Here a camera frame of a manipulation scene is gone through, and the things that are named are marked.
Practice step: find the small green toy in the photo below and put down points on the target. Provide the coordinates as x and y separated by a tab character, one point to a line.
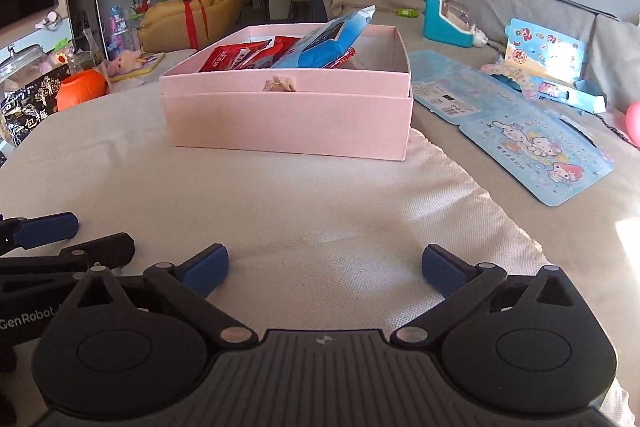
408	12

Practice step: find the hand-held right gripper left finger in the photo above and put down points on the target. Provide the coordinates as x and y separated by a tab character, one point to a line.
207	274

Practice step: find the glass jar with lid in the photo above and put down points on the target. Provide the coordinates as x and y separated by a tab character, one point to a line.
22	59

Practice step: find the cartoon printed blue box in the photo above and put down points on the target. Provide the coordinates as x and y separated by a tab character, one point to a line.
545	49

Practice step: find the red picture snack packet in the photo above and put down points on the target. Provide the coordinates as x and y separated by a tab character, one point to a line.
280	49

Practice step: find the pink cardboard box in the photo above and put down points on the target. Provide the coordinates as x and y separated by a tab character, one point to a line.
285	122

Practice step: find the pink cartoon sticker strip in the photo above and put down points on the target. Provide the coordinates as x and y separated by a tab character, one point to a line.
515	79

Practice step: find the pink plush toy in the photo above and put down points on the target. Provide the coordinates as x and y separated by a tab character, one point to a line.
125	62

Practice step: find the beige tablecloth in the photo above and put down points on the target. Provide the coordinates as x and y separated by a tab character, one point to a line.
300	207

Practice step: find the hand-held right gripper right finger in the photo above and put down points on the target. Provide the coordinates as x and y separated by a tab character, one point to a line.
442	274

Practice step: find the pile of colourful toys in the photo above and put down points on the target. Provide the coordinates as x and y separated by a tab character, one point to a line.
125	22

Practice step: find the cartoon printed blue card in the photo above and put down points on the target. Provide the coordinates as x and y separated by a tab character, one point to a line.
535	152

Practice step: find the pink ball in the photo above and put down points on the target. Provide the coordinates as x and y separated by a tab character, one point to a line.
634	122

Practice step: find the blue white snack packet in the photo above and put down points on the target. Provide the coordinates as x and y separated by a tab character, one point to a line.
320	42

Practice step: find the black printed snack bag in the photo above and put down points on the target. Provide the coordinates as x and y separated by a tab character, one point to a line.
30	107

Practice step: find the yellow blue notebook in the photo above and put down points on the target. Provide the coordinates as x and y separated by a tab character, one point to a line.
150	62

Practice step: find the red striped snack packet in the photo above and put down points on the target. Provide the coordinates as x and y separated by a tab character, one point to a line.
222	57

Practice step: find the teal toy dispenser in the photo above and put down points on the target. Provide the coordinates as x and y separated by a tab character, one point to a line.
445	24

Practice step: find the yellow chair with red ribbon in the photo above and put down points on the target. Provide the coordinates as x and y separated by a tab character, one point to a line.
170	17

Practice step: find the flat light blue box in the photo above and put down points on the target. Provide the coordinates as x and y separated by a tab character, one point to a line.
445	82

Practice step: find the orange pumpkin bucket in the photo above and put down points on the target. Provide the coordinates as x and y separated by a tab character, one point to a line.
82	92

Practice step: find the light blue open carton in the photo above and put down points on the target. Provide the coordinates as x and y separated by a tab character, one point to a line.
585	99

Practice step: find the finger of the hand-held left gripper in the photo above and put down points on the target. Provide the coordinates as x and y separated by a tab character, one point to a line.
100	249
50	228

